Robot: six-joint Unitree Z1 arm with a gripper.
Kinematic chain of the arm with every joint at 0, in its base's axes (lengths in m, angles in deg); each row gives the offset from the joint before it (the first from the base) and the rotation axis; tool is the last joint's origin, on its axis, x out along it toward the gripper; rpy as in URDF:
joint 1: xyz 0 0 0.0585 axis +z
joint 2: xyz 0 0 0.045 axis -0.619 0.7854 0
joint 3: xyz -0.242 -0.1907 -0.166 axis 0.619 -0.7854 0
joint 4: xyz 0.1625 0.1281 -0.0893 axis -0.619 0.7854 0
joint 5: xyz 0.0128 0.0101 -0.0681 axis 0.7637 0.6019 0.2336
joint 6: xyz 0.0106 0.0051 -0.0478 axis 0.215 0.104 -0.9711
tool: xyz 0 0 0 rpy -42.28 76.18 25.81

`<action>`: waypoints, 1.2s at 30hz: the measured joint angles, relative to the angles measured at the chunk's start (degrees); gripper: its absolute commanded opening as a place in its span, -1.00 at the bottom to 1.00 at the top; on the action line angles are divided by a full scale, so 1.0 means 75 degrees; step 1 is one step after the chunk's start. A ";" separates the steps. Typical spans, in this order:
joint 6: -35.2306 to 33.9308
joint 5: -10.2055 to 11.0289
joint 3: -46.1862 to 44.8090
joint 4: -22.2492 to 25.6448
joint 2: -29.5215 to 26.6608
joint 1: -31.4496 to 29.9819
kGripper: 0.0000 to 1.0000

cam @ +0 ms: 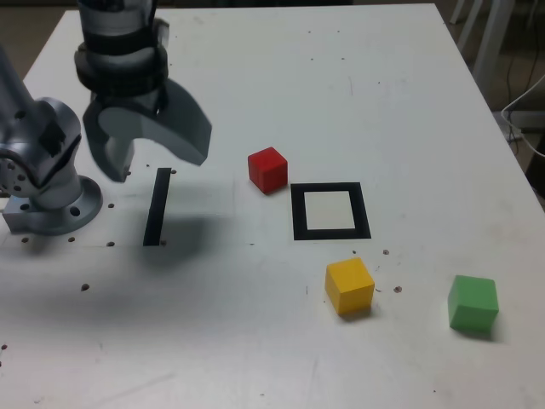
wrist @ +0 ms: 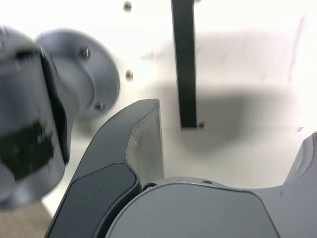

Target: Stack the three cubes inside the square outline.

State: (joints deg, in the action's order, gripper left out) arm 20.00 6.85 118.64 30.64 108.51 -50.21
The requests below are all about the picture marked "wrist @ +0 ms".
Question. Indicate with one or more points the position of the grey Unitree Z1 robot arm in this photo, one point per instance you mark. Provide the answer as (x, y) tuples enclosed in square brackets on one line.
[(74, 74)]

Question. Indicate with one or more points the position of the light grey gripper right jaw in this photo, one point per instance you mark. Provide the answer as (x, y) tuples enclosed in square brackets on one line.
[(198, 213)]

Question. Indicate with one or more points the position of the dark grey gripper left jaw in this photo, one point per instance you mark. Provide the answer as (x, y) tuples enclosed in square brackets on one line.
[(104, 153)]

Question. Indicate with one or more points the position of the black tape strip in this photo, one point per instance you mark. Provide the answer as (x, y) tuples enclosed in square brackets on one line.
[(184, 62)]

